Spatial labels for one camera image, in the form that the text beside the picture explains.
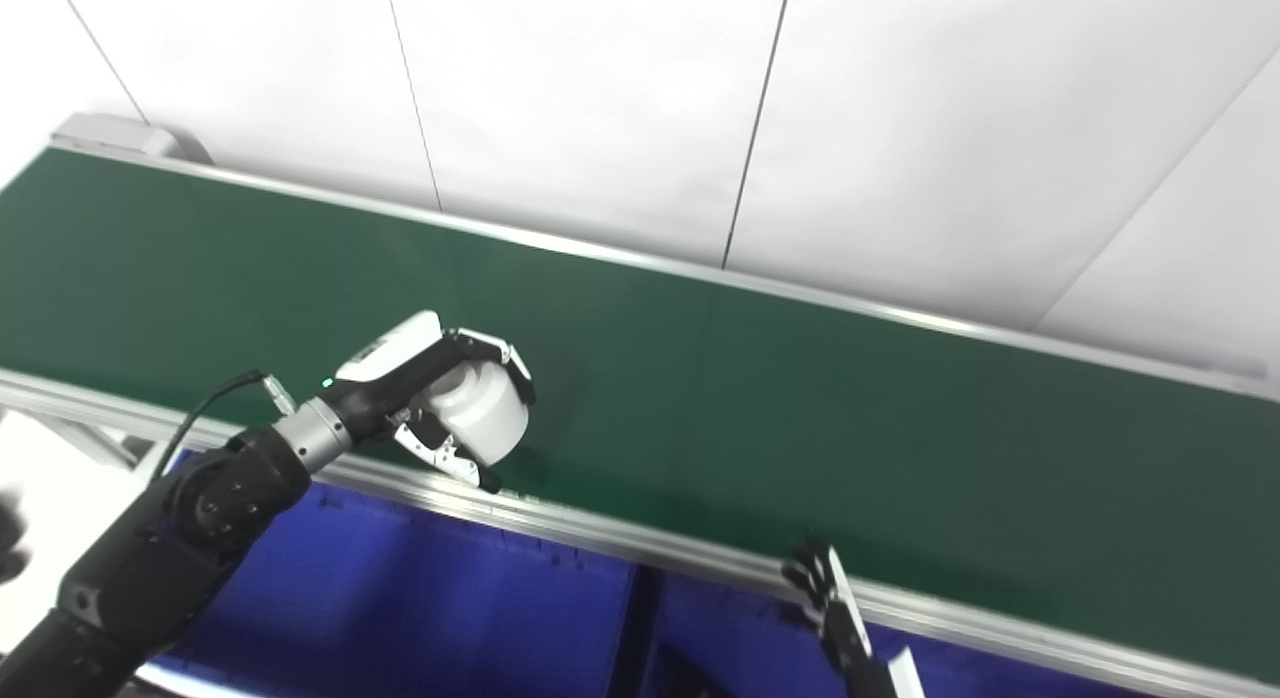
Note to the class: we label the white plastic part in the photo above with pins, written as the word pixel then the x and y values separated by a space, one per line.
pixel 485 413

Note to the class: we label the black plastic part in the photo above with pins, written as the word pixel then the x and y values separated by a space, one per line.
pixel 685 680

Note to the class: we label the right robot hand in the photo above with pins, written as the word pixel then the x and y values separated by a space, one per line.
pixel 845 628

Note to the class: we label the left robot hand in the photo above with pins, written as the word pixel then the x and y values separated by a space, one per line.
pixel 385 363

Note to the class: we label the green conveyor belt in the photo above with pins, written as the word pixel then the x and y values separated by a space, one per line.
pixel 760 418
pixel 620 538

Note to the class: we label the blue plastic bin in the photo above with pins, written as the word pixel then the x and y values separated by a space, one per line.
pixel 400 598
pixel 760 648

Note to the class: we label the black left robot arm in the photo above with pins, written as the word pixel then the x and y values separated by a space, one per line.
pixel 170 538

